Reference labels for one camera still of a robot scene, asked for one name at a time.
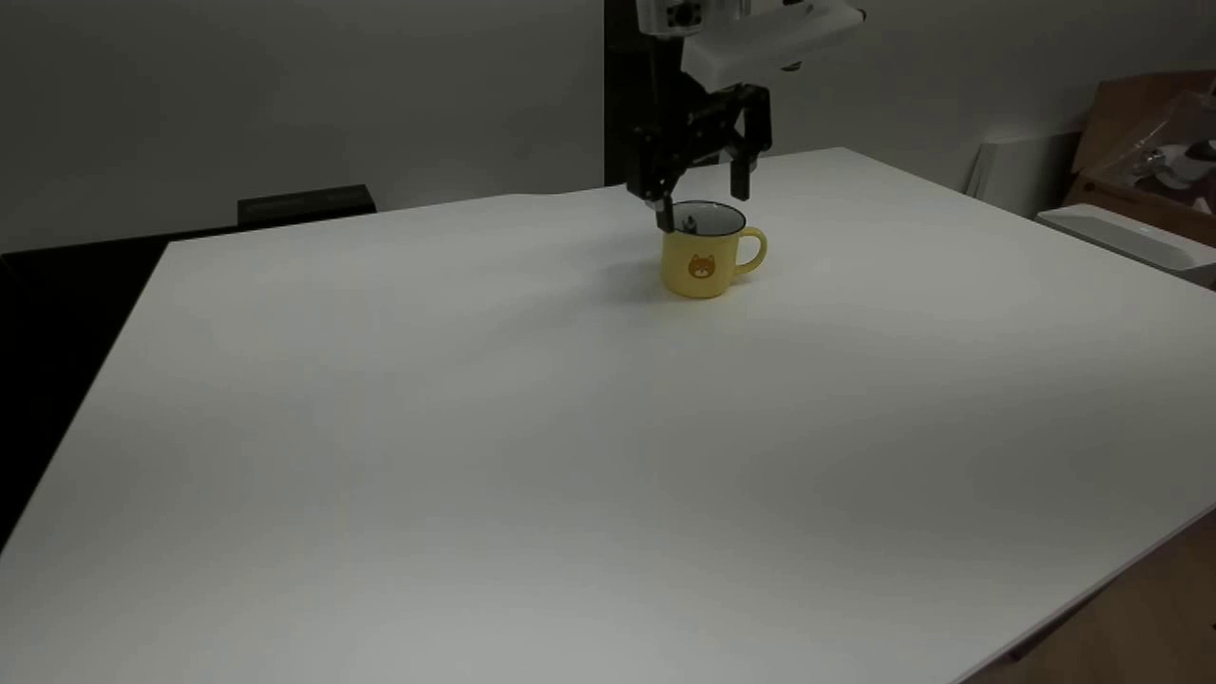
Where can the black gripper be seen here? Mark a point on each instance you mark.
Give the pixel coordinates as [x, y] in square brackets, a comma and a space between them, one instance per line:
[729, 122]

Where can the yellow enamel mug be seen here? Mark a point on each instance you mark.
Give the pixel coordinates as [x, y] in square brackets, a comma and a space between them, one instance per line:
[718, 260]

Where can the white printer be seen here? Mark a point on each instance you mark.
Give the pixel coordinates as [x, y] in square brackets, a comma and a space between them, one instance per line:
[1033, 176]

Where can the cardboard box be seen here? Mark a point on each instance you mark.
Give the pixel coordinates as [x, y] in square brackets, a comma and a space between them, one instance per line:
[1145, 142]

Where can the black chair back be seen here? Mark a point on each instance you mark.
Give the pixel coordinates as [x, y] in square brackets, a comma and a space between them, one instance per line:
[305, 206]

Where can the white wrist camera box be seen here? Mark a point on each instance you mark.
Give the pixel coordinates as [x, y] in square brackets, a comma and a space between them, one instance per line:
[749, 40]

